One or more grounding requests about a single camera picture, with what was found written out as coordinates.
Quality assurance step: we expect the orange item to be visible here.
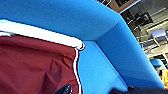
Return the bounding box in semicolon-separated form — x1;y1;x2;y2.
160;68;168;90

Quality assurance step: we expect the blue sofa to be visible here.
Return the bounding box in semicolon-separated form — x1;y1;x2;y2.
0;0;166;94

